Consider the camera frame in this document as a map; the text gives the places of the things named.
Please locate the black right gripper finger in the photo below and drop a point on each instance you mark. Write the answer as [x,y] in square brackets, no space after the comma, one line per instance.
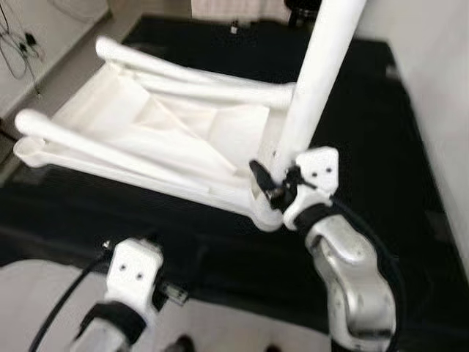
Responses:
[260,176]

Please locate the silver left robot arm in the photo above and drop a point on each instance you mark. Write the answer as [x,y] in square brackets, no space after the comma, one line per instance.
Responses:
[110,323]

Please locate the grey robot left leg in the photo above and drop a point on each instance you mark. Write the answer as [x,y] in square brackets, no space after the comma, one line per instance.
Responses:
[182,345]

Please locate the grey robot leg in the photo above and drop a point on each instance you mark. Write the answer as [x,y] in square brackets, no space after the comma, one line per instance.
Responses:
[272,348]
[182,345]

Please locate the white plastic table top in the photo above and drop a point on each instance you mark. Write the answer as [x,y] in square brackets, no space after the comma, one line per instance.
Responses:
[183,139]

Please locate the black table cloth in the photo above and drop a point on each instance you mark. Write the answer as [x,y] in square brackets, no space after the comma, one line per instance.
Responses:
[381,183]

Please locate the grey robot right leg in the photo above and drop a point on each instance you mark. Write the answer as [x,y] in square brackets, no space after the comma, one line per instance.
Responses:
[272,348]

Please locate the pale checked cloth table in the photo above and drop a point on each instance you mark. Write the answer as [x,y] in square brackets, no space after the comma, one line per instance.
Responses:
[234,9]

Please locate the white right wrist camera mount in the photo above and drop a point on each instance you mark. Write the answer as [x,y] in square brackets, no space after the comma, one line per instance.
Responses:
[319,170]

